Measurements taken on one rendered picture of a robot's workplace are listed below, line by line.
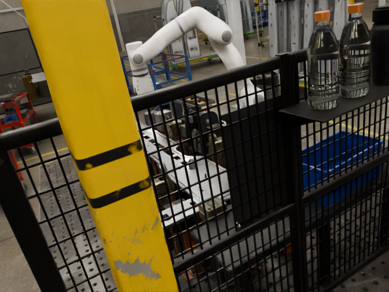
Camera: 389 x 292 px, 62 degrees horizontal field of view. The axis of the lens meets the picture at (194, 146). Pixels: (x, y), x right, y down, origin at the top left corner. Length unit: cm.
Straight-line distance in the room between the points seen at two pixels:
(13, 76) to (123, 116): 875
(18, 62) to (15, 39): 54
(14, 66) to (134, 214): 872
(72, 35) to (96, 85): 7
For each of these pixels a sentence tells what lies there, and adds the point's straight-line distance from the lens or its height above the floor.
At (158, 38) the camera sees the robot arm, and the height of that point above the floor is 158.
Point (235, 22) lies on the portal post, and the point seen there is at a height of 140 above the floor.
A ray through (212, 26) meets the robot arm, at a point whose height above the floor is 159.
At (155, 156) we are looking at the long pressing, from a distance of 174.
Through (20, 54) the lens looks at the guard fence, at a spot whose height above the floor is 143.
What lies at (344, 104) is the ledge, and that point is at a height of 143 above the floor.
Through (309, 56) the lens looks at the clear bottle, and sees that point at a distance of 73.
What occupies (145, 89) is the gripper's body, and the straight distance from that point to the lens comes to 174.
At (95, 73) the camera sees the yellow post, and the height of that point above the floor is 162.
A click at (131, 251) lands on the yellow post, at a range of 57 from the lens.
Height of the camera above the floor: 167
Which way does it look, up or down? 22 degrees down
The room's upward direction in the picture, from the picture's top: 10 degrees counter-clockwise
